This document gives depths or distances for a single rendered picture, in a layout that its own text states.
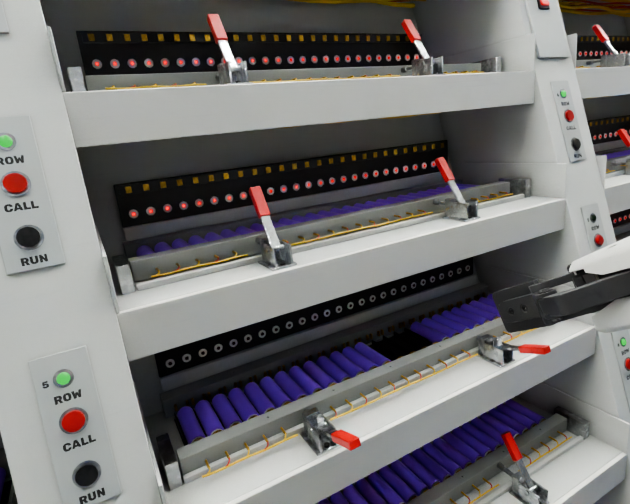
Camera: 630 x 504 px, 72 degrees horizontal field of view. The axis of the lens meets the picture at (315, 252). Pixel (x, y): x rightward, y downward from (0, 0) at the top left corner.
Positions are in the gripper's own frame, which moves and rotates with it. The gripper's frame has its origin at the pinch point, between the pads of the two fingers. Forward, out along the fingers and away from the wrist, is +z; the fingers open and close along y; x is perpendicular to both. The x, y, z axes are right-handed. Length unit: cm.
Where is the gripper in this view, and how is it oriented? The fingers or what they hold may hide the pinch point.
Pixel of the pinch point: (550, 294)
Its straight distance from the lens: 39.2
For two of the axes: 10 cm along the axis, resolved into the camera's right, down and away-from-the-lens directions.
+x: -3.2, -9.3, 1.8
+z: -3.7, 3.0, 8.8
